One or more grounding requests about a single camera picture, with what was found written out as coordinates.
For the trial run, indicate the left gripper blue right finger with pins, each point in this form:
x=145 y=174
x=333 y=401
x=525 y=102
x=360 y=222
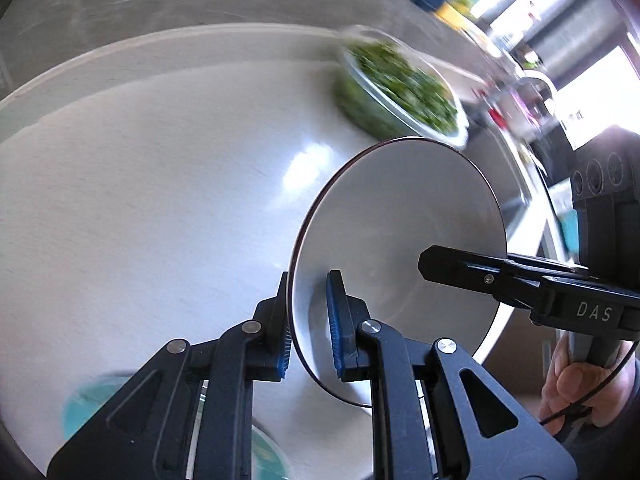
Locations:
x=346 y=313

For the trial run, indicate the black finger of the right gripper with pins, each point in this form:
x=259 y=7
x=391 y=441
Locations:
x=515 y=280

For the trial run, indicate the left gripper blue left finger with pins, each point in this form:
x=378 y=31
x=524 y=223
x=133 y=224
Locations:
x=271 y=351

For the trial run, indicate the white bowl dark rim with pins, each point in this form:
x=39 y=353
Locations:
x=371 y=222

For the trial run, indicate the person right hand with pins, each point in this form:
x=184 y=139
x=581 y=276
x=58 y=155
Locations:
x=567 y=382

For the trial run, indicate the stainless steel sink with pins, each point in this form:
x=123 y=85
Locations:
x=531 y=227

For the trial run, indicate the chrome sink faucet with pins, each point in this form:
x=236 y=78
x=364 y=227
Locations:
x=537 y=80

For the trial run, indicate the glass bowl of greens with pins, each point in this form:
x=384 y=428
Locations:
x=389 y=90

